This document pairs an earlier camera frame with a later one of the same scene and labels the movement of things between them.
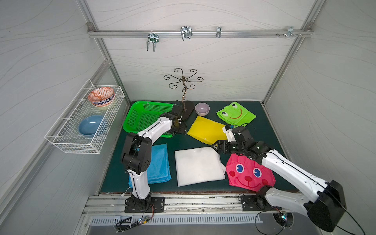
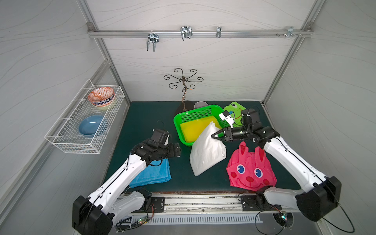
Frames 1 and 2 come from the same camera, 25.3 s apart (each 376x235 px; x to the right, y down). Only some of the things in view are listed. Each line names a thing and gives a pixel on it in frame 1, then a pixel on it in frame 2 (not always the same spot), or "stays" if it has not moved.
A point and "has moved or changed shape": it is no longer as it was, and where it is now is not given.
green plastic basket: [142, 115] -> [212, 110]
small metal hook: [219, 30] stays
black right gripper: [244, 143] -> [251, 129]
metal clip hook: [186, 32] stays
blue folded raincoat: [159, 171] stays
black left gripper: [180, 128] -> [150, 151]
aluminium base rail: [174, 204] stays
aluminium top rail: [198, 33] stays
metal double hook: [153, 37] stays
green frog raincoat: [235, 114] stays
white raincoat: [198, 166] has moved or changed shape
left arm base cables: [126, 223] stays
